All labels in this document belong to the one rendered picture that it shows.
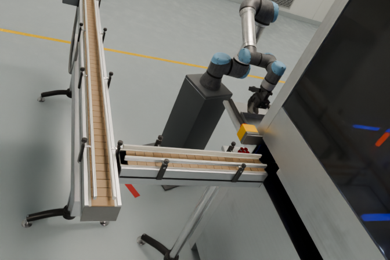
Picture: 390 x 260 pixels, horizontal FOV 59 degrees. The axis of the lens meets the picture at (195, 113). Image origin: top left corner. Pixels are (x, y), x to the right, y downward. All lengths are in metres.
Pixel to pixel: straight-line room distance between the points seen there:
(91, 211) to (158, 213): 1.25
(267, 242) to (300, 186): 0.34
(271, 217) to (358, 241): 0.46
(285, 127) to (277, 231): 0.45
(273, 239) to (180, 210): 1.05
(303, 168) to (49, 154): 1.79
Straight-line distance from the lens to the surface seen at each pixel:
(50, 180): 2.50
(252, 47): 1.92
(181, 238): 2.00
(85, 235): 2.28
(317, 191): 1.43
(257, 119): 2.09
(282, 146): 1.58
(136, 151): 1.45
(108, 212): 1.28
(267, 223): 1.68
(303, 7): 8.20
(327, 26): 1.50
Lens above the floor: 1.92
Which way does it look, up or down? 34 degrees down
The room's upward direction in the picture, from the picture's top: 25 degrees clockwise
